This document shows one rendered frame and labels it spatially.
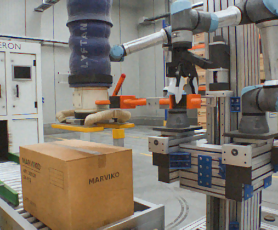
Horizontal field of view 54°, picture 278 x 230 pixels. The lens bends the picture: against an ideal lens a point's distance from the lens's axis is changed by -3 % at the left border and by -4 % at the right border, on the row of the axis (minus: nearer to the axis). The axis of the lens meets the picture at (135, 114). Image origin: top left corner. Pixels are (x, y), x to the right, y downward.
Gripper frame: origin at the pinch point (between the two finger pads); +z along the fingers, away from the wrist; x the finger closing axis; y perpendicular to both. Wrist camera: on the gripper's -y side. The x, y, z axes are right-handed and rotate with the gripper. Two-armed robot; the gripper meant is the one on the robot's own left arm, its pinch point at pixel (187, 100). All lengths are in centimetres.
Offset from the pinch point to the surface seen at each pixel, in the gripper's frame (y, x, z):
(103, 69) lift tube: 50, 1, -15
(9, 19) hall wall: 935, -226, -291
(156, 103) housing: 11.9, 3.7, 0.8
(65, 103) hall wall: 936, -439, 5
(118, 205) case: 52, -8, 55
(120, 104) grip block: 32.0, 4.9, 1.2
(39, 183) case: 83, 22, 43
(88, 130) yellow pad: 43.5, 14.2, 12.1
